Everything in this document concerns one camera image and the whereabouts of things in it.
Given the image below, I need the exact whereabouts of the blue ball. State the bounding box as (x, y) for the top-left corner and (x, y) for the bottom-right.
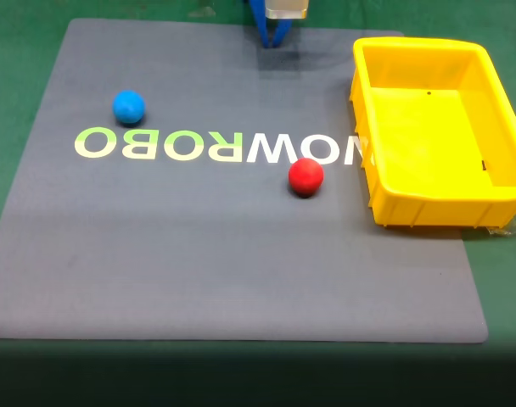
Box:
(112, 89), (147, 125)

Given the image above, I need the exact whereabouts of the red ball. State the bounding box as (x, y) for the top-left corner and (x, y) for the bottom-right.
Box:
(288, 158), (325, 198)

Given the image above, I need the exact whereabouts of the yellow plastic bin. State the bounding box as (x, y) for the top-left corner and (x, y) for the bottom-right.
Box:
(349, 36), (516, 229)

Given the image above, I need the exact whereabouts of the grey mat with NOWROBO print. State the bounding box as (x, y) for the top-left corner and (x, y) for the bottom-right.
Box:
(0, 17), (490, 344)

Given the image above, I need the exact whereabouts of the clear tape piece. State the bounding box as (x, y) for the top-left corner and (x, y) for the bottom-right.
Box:
(485, 220), (516, 237)

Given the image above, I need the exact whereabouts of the pale camera box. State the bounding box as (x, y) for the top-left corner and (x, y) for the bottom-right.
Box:
(265, 0), (309, 20)

